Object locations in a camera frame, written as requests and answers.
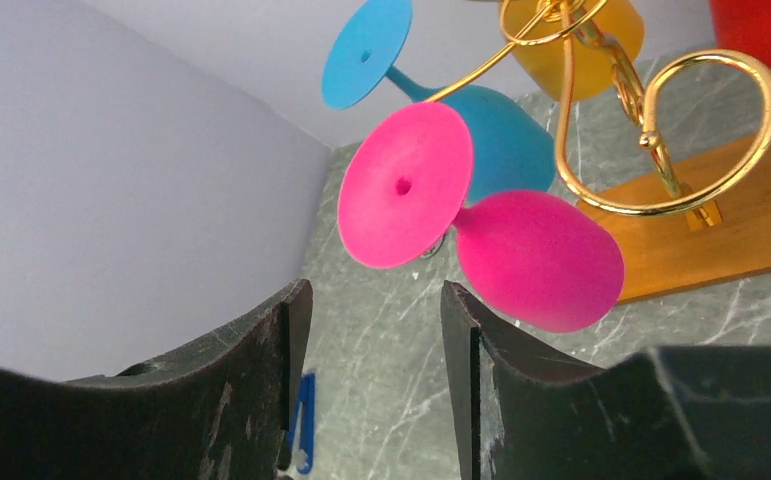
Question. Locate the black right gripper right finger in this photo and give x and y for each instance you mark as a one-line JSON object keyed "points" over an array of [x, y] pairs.
{"points": [[525, 410]]}

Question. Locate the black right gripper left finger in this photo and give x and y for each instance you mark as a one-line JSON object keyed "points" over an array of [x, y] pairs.
{"points": [[217, 407]]}

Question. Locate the pink wine glass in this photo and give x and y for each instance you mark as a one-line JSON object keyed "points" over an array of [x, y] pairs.
{"points": [[529, 255]]}

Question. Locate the wooden rack base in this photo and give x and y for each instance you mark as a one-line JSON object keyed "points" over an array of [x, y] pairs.
{"points": [[664, 255]]}

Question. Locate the dark blue wine glass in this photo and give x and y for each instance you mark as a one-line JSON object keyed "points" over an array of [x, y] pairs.
{"points": [[511, 150]]}

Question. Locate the red wine glass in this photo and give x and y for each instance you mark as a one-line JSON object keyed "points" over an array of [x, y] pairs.
{"points": [[744, 26]]}

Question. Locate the yellow wine glass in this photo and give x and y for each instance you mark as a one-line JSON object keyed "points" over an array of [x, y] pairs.
{"points": [[592, 69]]}

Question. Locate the blue clip tool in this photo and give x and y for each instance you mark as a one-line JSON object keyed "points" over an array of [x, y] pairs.
{"points": [[300, 439]]}

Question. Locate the gold wire glass rack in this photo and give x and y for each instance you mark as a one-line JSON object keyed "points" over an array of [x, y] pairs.
{"points": [[568, 21]]}

